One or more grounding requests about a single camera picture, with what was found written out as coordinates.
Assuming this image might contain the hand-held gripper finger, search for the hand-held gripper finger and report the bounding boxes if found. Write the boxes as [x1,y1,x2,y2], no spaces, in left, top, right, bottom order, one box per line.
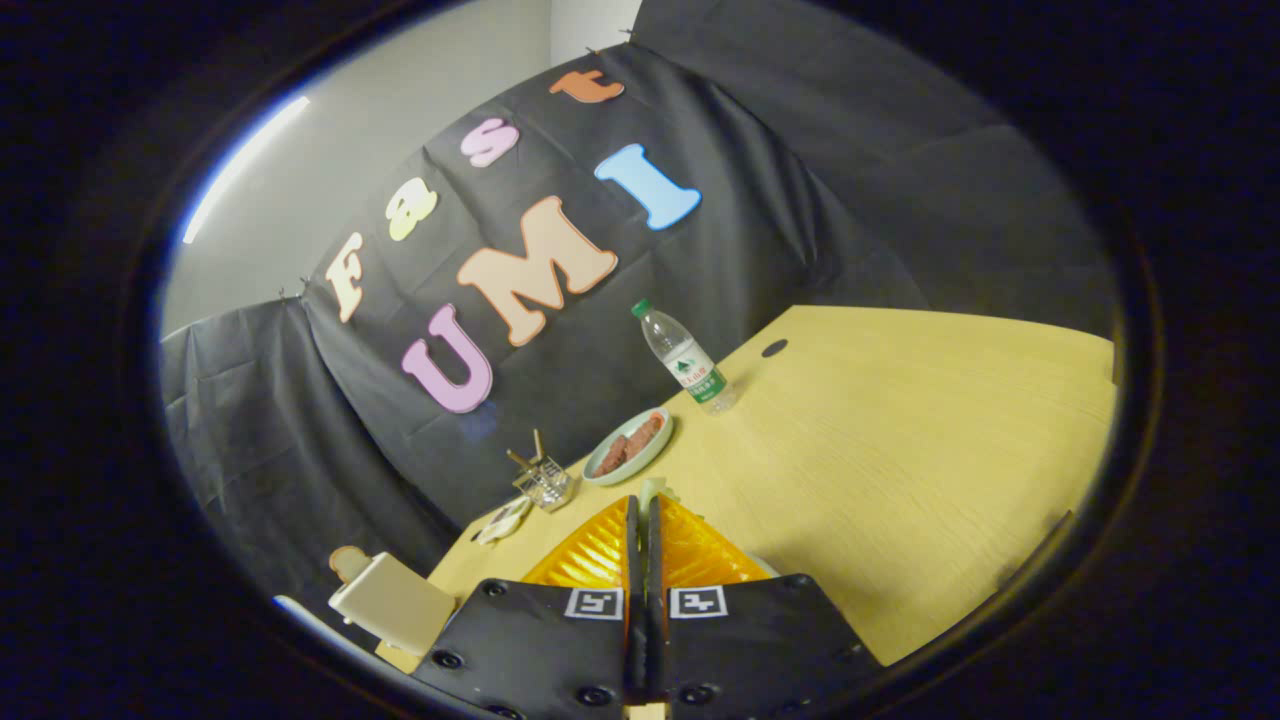
[645,494,887,720]
[413,494,643,720]

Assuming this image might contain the white divided condiment dish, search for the white divided condiment dish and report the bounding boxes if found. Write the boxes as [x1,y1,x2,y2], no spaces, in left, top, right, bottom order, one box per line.
[477,496,534,546]

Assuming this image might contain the round pale green plate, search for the round pale green plate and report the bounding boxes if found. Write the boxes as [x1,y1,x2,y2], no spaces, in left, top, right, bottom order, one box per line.
[582,407,674,487]

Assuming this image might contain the cream white toaster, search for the cream white toaster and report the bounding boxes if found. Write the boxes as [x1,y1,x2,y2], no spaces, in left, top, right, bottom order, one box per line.
[329,552,457,657]

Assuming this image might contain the clear water bottle green cap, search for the clear water bottle green cap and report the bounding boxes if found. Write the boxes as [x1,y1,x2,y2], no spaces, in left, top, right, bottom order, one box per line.
[631,298,738,415]

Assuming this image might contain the black backdrop cloth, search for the black backdrop cloth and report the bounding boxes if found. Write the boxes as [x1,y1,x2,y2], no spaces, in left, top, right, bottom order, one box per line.
[160,0,1116,621]

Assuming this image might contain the wire mesh utensil holder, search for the wire mesh utensil holder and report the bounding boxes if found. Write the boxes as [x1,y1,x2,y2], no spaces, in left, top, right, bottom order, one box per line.
[513,455,577,513]

